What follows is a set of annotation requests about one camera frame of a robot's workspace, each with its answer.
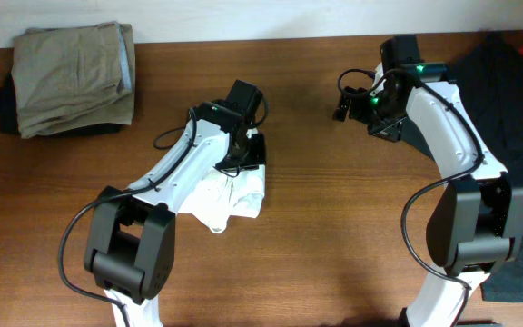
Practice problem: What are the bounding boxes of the folded black garment under trousers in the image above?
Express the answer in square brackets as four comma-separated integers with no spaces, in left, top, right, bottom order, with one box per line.
[0,74,122,137]

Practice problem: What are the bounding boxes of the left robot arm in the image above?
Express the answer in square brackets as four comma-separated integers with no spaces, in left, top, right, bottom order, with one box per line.
[84,80,267,326]

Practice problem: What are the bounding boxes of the dark green t-shirt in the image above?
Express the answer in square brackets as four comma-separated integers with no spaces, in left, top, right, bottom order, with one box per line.
[450,34,523,302]

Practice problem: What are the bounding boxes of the white printed t-shirt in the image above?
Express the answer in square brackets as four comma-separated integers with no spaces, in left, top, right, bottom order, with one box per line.
[179,164,266,233]

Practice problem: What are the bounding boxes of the folded khaki trousers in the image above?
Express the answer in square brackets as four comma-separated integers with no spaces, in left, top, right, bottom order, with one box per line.
[11,21,136,139]

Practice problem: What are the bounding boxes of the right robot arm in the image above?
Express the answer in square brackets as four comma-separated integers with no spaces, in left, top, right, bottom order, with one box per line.
[333,35,523,327]

